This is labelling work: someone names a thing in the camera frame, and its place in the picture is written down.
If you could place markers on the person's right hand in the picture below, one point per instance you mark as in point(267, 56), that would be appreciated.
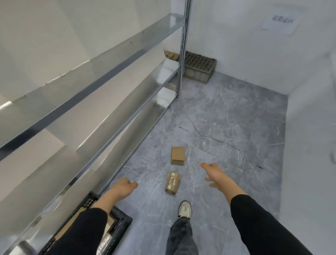
point(217, 175)

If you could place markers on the person's left hand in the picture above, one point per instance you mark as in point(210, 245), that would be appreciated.
point(122, 187)

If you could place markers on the person's right fingers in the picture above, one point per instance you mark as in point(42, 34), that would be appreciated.
point(207, 173)

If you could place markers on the person's left thumb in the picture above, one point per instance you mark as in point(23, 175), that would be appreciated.
point(132, 185)

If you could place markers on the person's right forearm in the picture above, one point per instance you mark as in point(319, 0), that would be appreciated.
point(257, 220)

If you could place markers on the person's left forearm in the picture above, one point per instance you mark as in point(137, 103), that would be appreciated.
point(86, 226)

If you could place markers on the plain brown cardboard box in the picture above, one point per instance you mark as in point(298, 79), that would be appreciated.
point(178, 155)

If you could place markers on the black plastic crate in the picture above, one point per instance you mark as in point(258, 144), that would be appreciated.
point(123, 219)

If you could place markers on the taped brown cardboard package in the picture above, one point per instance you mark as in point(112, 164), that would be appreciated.
point(173, 183)

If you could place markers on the white and black sneaker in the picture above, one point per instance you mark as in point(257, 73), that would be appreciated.
point(184, 208)

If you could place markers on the clear wrapped package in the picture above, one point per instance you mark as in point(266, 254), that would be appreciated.
point(105, 245)

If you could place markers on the person's grey jeans leg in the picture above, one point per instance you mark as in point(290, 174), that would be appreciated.
point(181, 237)

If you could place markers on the grey plastic slatted crate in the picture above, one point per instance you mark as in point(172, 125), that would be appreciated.
point(199, 65)

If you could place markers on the silver metal shelving rack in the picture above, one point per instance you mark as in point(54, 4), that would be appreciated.
point(86, 86)

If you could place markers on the open cardboard box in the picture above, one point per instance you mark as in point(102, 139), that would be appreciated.
point(171, 55)

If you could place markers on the white paper wall sign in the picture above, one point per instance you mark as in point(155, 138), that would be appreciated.
point(280, 21)

